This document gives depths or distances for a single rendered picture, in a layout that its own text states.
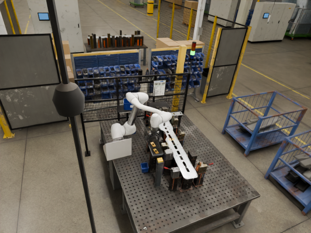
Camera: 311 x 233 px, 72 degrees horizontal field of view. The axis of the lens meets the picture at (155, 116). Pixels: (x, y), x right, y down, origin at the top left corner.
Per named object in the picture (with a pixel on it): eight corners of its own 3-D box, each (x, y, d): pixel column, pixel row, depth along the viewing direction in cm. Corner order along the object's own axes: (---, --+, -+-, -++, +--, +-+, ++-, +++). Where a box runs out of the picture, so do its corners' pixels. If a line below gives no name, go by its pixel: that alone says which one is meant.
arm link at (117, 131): (110, 139, 315) (107, 125, 318) (121, 137, 326) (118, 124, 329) (115, 137, 302) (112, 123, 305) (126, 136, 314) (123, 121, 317)
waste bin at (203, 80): (217, 95, 641) (223, 73, 600) (203, 98, 623) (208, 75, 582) (208, 88, 678) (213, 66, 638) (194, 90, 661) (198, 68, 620)
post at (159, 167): (161, 187, 272) (164, 162, 248) (155, 187, 270) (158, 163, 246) (159, 181, 278) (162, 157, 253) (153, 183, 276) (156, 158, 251)
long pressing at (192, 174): (201, 176, 253) (201, 176, 252) (183, 180, 247) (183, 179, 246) (164, 113, 361) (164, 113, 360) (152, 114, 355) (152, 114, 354)
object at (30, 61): (75, 122, 486) (58, 30, 374) (76, 126, 476) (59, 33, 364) (7, 134, 439) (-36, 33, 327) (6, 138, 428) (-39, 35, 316)
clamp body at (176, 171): (177, 191, 269) (181, 171, 248) (169, 193, 266) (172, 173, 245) (175, 185, 276) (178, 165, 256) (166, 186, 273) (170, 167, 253)
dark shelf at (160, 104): (170, 108, 373) (170, 107, 371) (118, 113, 350) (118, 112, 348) (165, 102, 390) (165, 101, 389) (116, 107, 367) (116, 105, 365)
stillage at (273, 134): (261, 124, 530) (275, 89, 476) (288, 144, 469) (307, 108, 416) (221, 133, 489) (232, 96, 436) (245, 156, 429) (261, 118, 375)
